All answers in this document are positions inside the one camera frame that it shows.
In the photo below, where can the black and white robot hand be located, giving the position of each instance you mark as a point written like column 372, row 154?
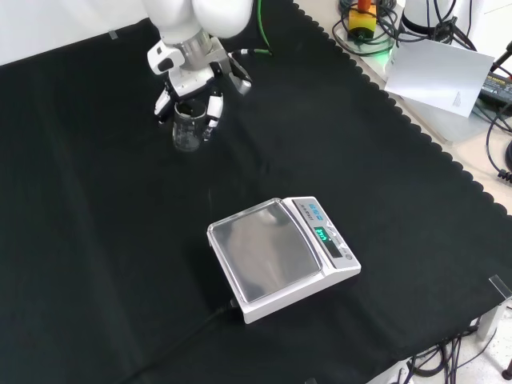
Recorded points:
column 188, row 82

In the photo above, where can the clear glass beaker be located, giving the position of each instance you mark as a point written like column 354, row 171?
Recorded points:
column 186, row 127

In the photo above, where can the white electronic balance steel pan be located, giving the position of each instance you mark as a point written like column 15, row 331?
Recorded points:
column 280, row 256

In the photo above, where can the grey tape piece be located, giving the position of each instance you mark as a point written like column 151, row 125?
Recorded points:
column 113, row 35

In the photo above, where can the black bench cloth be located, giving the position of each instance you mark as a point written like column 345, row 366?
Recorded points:
column 200, row 224

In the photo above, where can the yellow stop button box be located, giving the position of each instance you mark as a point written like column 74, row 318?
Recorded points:
column 362, row 22

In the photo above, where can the pale white board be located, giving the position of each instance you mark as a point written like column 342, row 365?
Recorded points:
column 438, row 78

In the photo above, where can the black power adapter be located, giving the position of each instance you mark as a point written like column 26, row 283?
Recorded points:
column 496, row 88

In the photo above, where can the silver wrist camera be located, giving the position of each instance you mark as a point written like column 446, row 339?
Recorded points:
column 236, row 76

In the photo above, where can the grey metal bracket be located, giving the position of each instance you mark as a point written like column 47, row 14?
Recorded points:
column 494, row 304

